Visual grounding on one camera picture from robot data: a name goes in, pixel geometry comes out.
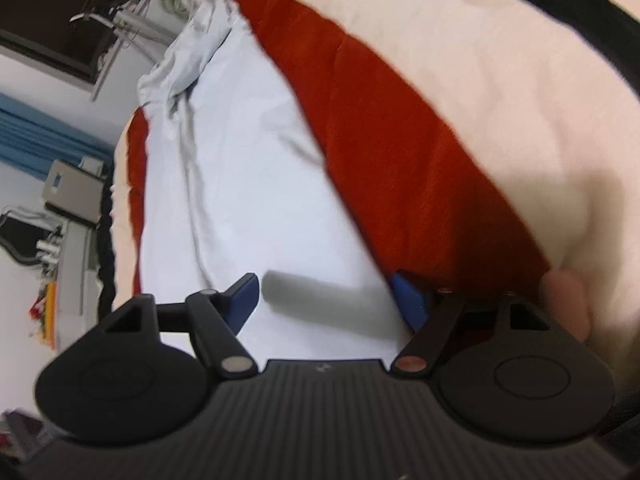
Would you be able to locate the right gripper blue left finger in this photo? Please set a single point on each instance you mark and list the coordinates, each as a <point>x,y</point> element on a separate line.
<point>216,318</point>

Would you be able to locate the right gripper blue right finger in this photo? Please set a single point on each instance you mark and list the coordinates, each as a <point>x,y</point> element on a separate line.
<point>428,314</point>

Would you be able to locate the white t-shirt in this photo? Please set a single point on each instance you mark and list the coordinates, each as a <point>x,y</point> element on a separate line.
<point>235,183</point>

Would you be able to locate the person hand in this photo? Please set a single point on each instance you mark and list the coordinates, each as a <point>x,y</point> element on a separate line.
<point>565,297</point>

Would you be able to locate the white dressing table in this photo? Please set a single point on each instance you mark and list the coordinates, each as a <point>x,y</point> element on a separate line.
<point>78,286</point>

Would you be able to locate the orange box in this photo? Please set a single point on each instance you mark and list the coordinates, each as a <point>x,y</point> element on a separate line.
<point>49,307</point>

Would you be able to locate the striped fleece blanket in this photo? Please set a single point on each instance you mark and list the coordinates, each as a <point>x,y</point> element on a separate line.
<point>475,144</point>

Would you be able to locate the wavy vanity mirror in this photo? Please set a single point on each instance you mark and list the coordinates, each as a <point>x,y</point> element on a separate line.
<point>22,229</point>

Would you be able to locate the left blue curtain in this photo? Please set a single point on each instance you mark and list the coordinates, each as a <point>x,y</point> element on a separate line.
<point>31,140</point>

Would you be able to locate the garment steamer stand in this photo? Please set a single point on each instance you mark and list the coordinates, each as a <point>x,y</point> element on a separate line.
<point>127,24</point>

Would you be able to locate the dark window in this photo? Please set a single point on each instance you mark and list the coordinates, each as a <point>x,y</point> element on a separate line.
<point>46,31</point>

